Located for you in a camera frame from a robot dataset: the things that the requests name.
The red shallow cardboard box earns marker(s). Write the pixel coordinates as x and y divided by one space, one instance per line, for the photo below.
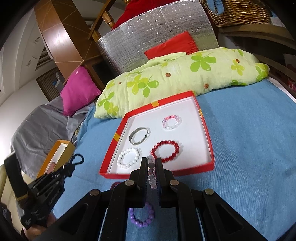
148 120

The white box insert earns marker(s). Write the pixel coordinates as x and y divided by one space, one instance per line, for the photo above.
59 153

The wooden stair railing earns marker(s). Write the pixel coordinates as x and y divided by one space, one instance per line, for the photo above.
104 25

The red cushion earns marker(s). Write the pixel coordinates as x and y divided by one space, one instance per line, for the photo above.
175 45

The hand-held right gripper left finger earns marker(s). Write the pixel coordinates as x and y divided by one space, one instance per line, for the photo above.
143 169

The grey blanket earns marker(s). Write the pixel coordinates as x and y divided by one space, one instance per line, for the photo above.
41 125

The pink cushion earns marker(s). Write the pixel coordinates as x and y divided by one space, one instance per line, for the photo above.
78 92

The red blanket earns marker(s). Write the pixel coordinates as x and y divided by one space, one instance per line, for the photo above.
129 16

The blue hanging cloth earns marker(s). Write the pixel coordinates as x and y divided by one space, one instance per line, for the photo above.
216 5

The orange cardboard box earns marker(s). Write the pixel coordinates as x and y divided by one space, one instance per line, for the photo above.
67 148

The brown curtained door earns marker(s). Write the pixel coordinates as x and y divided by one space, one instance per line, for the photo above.
46 85

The silver bangle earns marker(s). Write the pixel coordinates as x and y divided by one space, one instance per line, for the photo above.
133 135

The green floral quilt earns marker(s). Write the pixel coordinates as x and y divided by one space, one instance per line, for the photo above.
185 76

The person's left hand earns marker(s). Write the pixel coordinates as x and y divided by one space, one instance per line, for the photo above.
39 231

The wooden shelf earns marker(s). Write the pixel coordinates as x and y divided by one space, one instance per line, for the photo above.
266 39

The wooden pillar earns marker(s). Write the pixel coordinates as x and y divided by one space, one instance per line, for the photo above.
60 39

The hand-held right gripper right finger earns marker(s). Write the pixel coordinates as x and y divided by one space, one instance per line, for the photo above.
159 169

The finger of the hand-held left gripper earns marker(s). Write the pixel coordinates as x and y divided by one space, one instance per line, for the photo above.
64 172

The silver insulation sheet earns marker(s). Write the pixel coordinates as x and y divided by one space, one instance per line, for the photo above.
157 30

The blue blanket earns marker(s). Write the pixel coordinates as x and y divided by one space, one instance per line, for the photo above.
242 150

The beige leather sofa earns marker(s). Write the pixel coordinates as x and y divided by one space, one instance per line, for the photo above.
2 183

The wicker basket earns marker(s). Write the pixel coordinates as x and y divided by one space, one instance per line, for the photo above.
242 14

